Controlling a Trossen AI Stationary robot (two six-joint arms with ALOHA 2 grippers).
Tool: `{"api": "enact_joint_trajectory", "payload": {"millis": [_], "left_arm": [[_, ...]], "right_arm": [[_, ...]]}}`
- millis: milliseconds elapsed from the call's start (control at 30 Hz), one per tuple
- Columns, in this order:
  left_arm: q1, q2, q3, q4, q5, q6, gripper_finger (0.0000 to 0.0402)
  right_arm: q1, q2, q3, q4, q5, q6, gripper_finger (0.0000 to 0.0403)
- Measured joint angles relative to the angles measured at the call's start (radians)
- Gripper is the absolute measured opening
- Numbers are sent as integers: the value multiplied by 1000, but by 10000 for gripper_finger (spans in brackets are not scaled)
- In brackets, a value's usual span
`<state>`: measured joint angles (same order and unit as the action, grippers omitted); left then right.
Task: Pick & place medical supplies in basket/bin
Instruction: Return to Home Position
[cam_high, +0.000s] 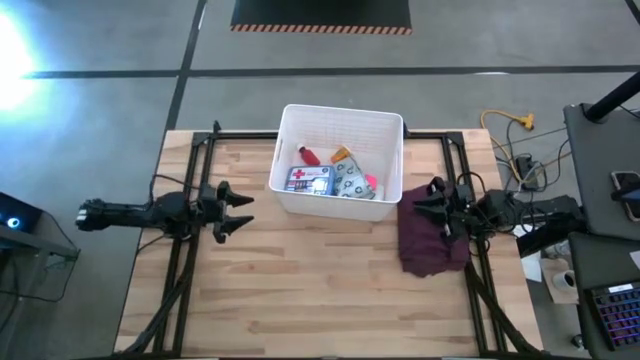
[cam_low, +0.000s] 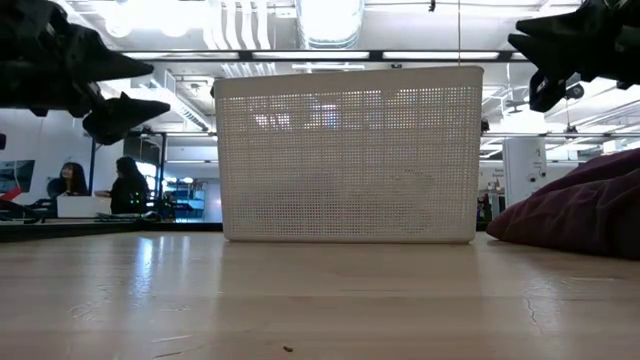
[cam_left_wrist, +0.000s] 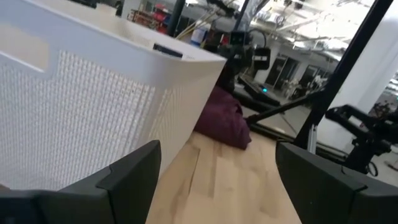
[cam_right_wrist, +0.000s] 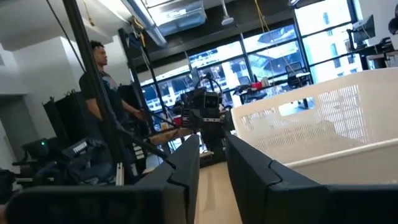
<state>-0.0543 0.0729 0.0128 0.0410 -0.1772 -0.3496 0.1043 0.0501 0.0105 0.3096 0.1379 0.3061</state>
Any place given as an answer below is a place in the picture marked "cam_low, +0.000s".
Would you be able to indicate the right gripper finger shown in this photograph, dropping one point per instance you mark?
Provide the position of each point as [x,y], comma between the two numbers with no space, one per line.
[560,55]
[565,22]

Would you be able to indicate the black table frame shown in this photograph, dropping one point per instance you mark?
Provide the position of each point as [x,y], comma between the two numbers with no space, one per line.
[100,231]

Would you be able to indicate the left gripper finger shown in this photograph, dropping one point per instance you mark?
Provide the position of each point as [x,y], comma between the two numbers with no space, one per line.
[107,62]
[125,116]

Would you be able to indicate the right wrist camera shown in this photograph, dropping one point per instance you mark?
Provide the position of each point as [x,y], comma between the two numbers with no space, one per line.
[545,90]

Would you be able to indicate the maroon cloth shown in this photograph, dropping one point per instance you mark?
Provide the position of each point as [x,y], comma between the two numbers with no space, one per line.
[575,215]

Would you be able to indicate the white box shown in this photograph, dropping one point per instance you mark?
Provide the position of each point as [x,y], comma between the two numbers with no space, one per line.
[82,206]

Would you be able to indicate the person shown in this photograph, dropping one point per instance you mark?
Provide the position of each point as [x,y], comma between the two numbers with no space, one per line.
[129,192]
[70,182]

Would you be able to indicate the black overhead beam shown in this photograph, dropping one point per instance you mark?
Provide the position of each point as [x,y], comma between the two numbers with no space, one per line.
[245,55]

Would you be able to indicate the white pillar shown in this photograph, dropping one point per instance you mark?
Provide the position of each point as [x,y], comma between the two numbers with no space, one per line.
[522,165]

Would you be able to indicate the white perforated plastic basket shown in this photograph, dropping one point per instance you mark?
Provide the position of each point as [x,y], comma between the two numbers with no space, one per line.
[350,175]

